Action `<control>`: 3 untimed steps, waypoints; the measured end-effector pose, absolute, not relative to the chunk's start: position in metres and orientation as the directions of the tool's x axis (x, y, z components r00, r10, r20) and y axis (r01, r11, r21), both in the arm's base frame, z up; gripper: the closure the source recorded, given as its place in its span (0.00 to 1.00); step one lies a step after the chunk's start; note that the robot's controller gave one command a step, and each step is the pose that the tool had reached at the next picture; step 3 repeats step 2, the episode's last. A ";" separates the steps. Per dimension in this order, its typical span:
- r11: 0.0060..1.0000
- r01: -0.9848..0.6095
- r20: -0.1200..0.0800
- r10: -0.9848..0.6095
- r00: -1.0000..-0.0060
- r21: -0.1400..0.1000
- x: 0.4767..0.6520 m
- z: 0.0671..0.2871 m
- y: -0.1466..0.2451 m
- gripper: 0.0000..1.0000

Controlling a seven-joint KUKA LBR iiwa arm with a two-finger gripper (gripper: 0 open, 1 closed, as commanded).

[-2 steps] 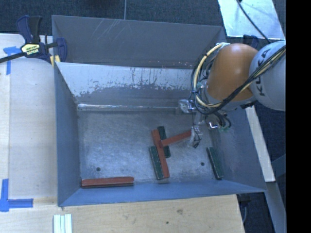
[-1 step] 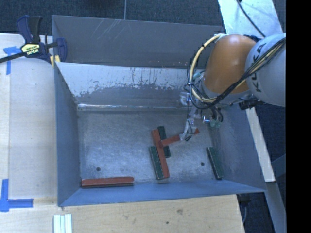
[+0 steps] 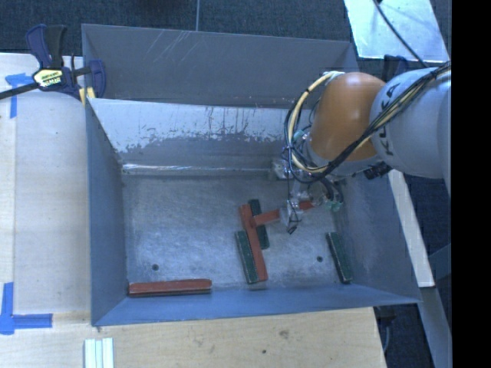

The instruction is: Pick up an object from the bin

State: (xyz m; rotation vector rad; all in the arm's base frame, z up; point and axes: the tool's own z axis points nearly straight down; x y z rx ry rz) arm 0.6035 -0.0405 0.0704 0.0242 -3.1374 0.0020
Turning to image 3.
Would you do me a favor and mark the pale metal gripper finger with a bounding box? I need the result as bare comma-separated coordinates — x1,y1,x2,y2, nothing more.
280,205,304,235
288,192,310,211

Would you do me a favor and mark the grey metal bin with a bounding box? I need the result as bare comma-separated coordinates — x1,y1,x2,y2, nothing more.
80,23,423,327

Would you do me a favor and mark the black cylinder on white bracket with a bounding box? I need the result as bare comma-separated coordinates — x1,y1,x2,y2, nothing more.
363,162,391,180

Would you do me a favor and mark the red-brown block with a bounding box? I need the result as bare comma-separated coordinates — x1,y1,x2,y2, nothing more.
251,200,315,228
238,204,269,283
127,278,213,298

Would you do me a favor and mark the dark green flat block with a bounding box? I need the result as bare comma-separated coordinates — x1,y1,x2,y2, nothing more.
234,230,260,285
325,232,354,284
248,199,271,251

